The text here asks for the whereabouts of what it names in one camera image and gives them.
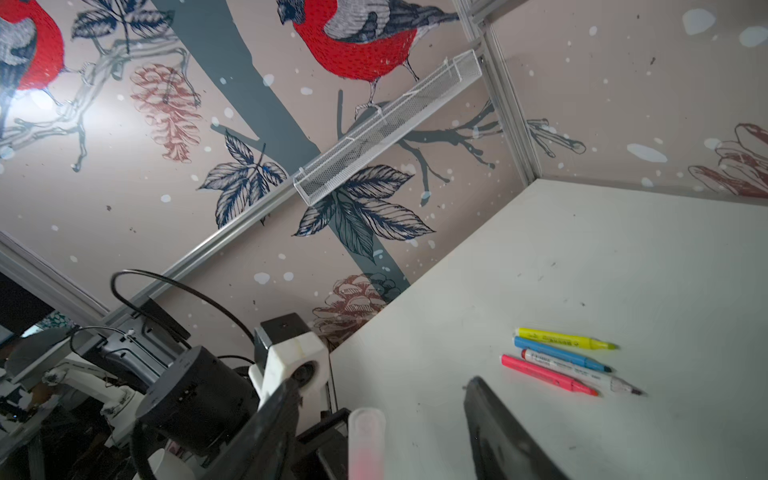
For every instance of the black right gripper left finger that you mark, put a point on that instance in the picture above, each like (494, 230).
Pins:
(264, 447)

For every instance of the white marker pen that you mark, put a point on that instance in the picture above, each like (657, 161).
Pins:
(591, 377)

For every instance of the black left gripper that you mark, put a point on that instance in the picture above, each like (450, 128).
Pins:
(321, 452)

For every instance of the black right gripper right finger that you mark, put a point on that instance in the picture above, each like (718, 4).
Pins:
(501, 447)

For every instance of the yellow highlighter pen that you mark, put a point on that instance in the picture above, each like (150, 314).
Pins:
(564, 339)

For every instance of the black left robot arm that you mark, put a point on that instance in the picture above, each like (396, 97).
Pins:
(199, 403)

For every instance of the clear pen cap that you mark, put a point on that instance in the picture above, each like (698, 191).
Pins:
(366, 444)

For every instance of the blue highlighter pen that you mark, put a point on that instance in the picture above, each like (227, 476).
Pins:
(563, 355)

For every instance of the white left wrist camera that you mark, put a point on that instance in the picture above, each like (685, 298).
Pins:
(285, 348)

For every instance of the white mesh wall tray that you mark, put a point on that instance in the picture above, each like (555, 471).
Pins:
(384, 127)

